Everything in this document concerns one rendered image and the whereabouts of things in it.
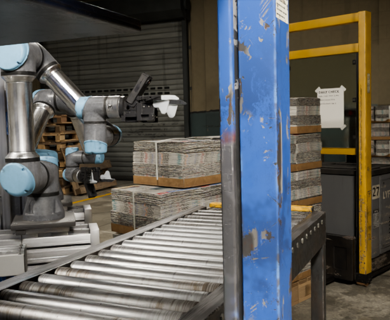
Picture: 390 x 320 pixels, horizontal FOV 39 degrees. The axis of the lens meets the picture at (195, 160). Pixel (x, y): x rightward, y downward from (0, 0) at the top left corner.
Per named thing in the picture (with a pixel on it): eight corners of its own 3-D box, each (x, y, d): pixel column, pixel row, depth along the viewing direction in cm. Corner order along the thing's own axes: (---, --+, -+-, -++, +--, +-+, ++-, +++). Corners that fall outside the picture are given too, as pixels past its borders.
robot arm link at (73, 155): (86, 146, 307) (87, 166, 307) (68, 146, 309) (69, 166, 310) (80, 147, 299) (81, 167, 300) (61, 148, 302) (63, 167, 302)
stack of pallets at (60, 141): (63, 185, 1031) (60, 115, 1021) (107, 185, 999) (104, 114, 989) (18, 194, 906) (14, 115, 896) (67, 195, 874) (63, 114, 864)
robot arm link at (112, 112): (114, 97, 185) (105, 93, 177) (126, 97, 184) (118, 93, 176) (113, 119, 184) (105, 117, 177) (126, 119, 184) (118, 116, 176)
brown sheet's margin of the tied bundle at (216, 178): (161, 185, 277) (161, 177, 276) (199, 180, 298) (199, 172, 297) (183, 188, 266) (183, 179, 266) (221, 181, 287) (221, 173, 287)
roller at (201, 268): (90, 269, 155) (89, 252, 155) (247, 286, 136) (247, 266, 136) (79, 274, 151) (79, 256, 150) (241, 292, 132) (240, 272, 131)
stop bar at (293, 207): (211, 206, 231) (211, 201, 231) (314, 211, 214) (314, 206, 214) (209, 207, 228) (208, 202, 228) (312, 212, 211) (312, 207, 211)
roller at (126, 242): (126, 253, 173) (125, 238, 173) (269, 266, 154) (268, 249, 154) (117, 257, 168) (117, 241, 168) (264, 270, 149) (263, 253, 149)
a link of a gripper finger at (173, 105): (184, 118, 184) (157, 117, 182) (184, 101, 185) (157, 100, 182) (186, 117, 181) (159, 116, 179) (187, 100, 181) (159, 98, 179)
